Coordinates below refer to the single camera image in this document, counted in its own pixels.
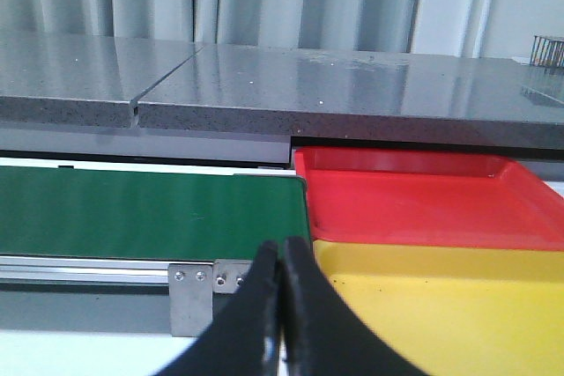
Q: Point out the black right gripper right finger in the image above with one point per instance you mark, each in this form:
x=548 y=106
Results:
x=323 y=335

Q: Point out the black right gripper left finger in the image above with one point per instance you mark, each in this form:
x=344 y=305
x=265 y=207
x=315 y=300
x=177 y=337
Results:
x=244 y=337

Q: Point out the steel conveyor end plate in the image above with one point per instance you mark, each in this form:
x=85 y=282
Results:
x=228 y=275

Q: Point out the yellow plastic tray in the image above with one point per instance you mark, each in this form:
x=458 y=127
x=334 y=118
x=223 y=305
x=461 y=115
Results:
x=453 y=310

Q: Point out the red plastic tray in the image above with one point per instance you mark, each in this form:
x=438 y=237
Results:
x=428 y=198

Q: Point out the green conveyor belt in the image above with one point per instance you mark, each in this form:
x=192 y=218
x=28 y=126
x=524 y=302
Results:
x=78 y=213

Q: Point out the grey stone counter slab right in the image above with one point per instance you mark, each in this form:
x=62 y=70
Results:
x=407 y=98

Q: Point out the grey stone counter slab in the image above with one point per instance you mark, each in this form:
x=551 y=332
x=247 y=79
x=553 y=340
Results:
x=84 y=80
x=407 y=98

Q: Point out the grey stone counter slab left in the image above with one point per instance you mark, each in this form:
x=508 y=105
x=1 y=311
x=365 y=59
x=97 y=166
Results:
x=84 y=80

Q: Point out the steel conveyor support bracket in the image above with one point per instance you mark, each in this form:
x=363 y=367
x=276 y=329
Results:
x=190 y=294

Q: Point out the aluminium conveyor side rail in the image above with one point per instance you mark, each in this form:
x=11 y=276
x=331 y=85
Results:
x=53 y=270

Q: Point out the wire rack on counter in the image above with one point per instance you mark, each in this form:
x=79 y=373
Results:
x=547 y=51

